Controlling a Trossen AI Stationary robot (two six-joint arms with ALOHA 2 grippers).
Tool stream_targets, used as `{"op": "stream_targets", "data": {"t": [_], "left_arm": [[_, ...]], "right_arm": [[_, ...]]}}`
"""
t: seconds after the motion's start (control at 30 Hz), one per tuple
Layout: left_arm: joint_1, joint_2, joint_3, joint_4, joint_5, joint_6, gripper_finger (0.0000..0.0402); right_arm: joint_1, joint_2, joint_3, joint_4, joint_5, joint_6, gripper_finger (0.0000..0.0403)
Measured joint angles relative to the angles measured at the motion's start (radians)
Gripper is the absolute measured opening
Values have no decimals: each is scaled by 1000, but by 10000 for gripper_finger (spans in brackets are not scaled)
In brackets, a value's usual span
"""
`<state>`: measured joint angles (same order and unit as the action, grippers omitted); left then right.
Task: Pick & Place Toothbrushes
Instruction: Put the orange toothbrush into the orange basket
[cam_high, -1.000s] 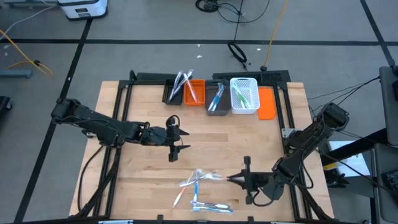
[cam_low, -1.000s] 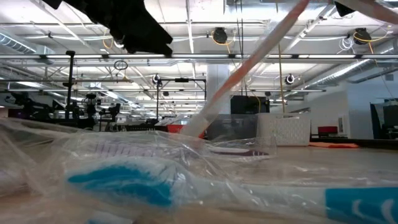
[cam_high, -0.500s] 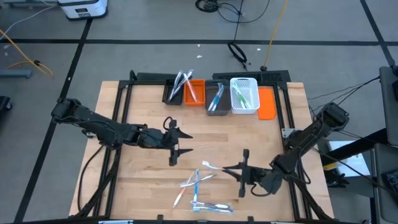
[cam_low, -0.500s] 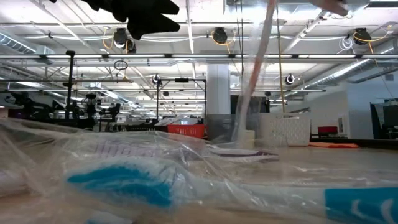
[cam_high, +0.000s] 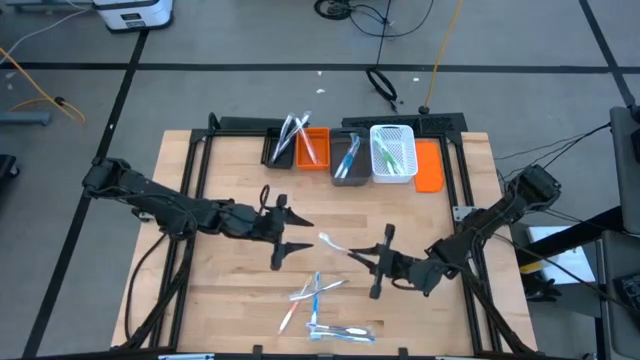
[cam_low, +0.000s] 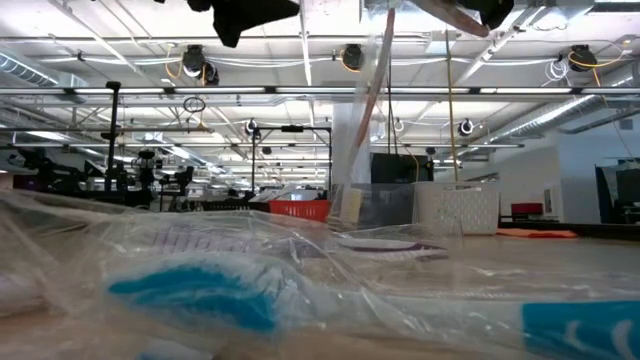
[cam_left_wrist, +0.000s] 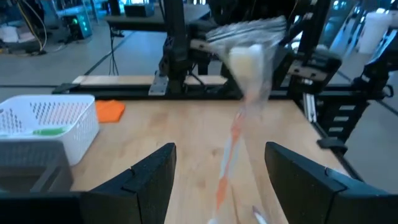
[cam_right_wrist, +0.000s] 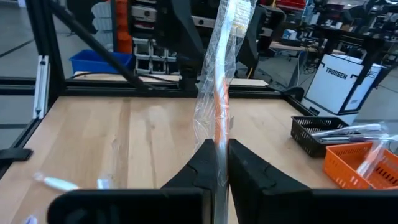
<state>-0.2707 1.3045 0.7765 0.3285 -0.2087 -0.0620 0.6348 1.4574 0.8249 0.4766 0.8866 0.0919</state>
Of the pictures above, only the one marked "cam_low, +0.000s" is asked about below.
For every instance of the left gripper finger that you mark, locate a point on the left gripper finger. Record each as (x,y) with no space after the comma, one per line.
(240,15)

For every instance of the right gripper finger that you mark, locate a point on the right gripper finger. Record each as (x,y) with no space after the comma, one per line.
(450,17)

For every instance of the black background robot arm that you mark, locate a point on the black background robot arm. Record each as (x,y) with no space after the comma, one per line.
(147,175)
(50,175)

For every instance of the long ceiling light strip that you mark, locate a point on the long ceiling light strip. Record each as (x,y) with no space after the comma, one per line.
(320,90)

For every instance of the black pole stand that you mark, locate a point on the black pole stand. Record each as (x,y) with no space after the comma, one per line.
(113,125)

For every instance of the black monitor screen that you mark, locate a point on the black monitor screen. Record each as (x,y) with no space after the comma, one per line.
(400,167)
(625,195)

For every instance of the white square pillar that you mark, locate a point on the white square pillar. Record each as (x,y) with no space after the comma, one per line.
(340,150)

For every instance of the black plastic bin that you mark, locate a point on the black plastic bin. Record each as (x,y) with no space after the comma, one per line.
(235,206)

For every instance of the white perforated plastic basket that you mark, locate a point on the white perforated plastic basket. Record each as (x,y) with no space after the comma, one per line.
(460,210)

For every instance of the grey plastic bin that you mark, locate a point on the grey plastic bin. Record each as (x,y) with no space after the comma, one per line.
(385,205)

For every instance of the red box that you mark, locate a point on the red box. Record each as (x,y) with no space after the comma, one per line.
(526,208)

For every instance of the orange plastic basket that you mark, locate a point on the orange plastic basket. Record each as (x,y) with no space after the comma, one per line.
(300,210)

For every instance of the orange flat plastic lid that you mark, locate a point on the orange flat plastic lid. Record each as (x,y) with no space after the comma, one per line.
(535,233)

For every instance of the blue white wrapped toothbrush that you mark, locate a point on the blue white wrapped toothbrush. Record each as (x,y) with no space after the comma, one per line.
(190,295)

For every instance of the black gantry frame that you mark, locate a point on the black gantry frame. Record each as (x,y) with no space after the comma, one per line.
(292,128)

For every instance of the silver ventilation duct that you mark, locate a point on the silver ventilation duct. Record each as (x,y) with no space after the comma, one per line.
(25,70)
(565,112)

